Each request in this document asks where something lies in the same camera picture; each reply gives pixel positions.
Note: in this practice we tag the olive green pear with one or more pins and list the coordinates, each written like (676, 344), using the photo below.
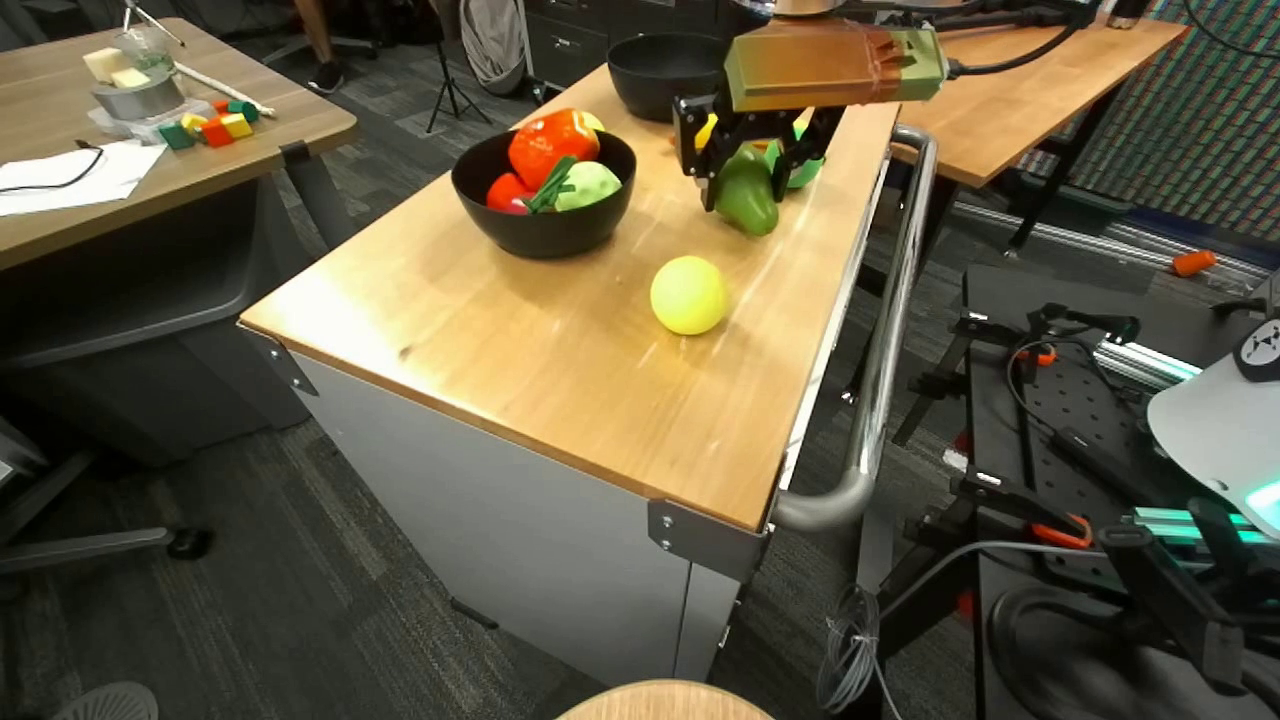
(744, 197)

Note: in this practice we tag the grey rounded object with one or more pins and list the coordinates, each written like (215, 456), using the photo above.
(105, 700)

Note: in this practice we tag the wooden office desk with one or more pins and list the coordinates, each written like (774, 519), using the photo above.
(1042, 107)
(53, 93)

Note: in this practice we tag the white rod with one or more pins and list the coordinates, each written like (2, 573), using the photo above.
(226, 88)

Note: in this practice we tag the red toy block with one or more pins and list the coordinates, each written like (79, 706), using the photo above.
(215, 133)

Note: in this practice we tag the yellow round fruit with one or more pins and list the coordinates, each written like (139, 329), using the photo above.
(691, 294)

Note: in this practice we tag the grey office chair base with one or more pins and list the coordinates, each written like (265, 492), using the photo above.
(82, 547)

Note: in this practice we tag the green toy block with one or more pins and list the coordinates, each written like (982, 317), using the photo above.
(178, 133)

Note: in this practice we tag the silver aluminium bar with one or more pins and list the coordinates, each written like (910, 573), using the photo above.
(1147, 363)

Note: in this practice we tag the clear container yellow notes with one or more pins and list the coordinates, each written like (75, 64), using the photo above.
(125, 99)

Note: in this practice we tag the person leg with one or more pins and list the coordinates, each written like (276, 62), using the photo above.
(314, 27)

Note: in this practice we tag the black orange clamp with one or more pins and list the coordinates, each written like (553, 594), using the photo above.
(1029, 363)

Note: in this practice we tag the clear plastic cup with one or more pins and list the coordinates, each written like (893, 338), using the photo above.
(148, 44)

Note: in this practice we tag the white tool cart cabinet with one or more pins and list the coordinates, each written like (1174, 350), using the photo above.
(507, 535)

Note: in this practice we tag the yellow toy block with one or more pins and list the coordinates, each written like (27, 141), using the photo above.
(239, 124)

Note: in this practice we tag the bright green round fruit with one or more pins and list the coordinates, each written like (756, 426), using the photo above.
(806, 174)

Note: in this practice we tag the black equipment case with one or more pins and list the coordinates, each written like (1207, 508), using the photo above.
(573, 27)

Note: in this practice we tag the dotted fabric partition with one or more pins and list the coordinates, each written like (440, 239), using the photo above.
(1187, 121)

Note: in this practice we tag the white paper sheet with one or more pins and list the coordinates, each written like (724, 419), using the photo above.
(82, 181)

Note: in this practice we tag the black light stand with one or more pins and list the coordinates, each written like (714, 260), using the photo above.
(445, 73)

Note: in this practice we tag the pale green fruit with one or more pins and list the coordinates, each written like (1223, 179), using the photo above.
(587, 185)

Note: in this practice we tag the aluminium floor rail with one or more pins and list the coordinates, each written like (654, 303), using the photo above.
(1105, 246)

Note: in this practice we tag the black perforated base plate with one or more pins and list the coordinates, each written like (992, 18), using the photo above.
(1082, 426)

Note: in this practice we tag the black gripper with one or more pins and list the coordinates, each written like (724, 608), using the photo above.
(762, 124)

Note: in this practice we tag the round wooden stool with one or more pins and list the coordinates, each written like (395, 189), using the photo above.
(666, 700)

